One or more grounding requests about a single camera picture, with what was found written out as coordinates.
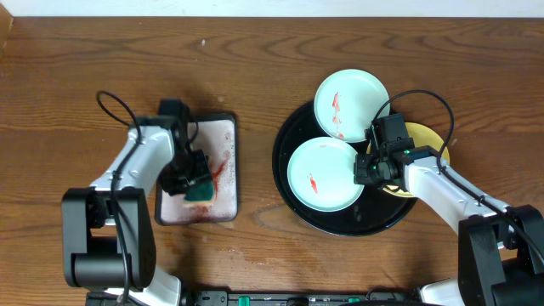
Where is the green yellow sponge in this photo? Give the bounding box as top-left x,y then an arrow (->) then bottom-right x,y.
184,155 -> 217,204

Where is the yellow plate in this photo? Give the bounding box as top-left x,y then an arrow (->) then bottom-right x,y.
366,122 -> 450,198

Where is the mint green plate front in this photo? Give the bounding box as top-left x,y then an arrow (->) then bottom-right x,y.
287,137 -> 364,213

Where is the mint green plate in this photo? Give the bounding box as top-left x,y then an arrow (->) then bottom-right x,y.
314,69 -> 390,143
287,137 -> 364,213

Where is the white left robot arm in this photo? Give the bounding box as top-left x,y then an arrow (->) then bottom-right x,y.
61,123 -> 213,305

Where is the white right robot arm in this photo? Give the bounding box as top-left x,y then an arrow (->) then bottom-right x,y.
354,146 -> 543,305

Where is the round black tray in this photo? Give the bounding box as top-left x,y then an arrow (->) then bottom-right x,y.
272,101 -> 417,236

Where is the rectangular pink sponge tray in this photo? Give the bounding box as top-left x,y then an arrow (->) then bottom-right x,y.
155,113 -> 238,226

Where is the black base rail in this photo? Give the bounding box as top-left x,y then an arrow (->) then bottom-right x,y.
84,289 -> 426,306

